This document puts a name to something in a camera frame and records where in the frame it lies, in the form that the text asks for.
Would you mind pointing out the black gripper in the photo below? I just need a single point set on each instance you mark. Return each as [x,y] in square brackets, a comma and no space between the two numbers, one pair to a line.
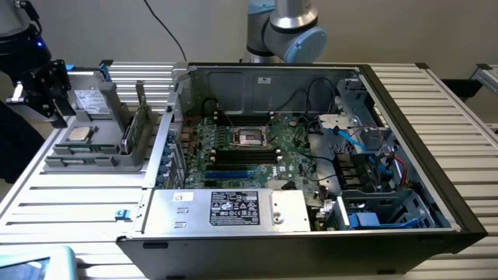
[43,87]

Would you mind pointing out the metal disk bay cage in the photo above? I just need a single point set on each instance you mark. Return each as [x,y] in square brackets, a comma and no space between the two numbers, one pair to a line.
[355,96]

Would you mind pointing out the green motherboard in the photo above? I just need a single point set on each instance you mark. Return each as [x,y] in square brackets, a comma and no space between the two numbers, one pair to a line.
[290,140]

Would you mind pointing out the black case fan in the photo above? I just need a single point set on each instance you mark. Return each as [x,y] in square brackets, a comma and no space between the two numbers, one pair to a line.
[351,172]

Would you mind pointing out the small blue table clamp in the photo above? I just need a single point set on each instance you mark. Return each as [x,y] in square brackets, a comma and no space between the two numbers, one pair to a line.
[121,214]

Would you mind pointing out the black RAM slot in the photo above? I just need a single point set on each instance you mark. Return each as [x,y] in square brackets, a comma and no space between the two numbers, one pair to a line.
[246,151]
[247,122]
[246,154]
[247,117]
[246,161]
[246,158]

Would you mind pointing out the grey power supply unit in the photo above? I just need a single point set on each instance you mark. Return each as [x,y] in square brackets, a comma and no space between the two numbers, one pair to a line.
[194,216]

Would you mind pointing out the grey disk bay with blue caddy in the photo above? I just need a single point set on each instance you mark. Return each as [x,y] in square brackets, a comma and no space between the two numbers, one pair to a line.
[388,210]

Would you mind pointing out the hard disk with white label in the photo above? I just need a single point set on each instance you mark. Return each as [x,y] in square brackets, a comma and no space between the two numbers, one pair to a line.
[89,100]

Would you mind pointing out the silver CPU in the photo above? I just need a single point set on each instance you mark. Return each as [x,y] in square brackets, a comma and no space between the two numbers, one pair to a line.
[80,134]

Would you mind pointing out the grey parts rack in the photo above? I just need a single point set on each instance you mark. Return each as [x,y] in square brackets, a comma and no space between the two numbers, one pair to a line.
[108,157]

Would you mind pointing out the long black expansion slot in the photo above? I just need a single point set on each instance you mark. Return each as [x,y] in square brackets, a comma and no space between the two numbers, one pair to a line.
[227,167]

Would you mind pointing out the open black PC case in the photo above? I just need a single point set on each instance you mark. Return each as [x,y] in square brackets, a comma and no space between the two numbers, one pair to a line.
[272,253]

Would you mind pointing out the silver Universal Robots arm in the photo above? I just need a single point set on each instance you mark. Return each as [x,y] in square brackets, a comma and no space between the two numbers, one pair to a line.
[290,26]

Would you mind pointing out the neighbouring metal slat table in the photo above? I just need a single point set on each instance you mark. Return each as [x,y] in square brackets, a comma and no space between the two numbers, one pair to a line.
[486,76]

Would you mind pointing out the short black expansion slot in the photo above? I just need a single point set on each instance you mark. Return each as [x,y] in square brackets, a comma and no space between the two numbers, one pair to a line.
[212,183]

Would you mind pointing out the person dark clothed trunk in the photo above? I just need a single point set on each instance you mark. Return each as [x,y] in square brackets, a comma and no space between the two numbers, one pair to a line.
[19,146]

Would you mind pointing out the tall blue rack bracket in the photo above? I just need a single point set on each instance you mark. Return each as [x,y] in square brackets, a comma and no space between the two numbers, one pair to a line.
[104,73]

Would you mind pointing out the green graphics card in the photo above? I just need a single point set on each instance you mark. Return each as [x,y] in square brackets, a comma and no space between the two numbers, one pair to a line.
[143,116]

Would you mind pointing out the thin upright black disk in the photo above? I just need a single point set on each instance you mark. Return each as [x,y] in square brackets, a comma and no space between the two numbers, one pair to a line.
[127,137]

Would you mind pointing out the blue expansion slot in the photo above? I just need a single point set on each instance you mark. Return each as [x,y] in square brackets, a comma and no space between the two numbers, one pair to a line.
[227,175]

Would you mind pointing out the silver chipset heat sink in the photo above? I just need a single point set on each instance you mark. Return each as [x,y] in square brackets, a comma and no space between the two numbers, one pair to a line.
[278,185]

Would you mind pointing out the CPU socket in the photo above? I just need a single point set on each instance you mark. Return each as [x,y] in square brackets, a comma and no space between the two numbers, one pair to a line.
[250,136]

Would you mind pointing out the teal plastic object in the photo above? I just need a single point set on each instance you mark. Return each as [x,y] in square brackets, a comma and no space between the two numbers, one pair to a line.
[57,262]

